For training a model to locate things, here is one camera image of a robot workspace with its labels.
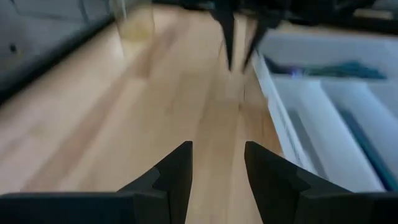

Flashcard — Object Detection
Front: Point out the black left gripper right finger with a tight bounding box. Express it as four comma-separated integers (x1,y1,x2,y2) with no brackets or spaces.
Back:
244,141,352,224

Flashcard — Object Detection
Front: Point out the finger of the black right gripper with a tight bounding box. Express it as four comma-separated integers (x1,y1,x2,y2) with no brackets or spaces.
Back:
214,11,236,72
241,18,279,73

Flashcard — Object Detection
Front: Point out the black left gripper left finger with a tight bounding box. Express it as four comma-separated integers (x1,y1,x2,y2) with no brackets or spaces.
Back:
118,141,193,224

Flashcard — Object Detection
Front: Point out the iridescent fork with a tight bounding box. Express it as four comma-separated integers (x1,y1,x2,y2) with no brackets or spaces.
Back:
292,63,388,80
264,55,386,77

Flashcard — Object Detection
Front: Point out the white cutlery tray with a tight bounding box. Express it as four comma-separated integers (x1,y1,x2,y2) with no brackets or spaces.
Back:
251,29,398,193

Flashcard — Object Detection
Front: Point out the iridescent knife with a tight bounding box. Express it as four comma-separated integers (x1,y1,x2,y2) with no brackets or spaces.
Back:
337,107,398,192

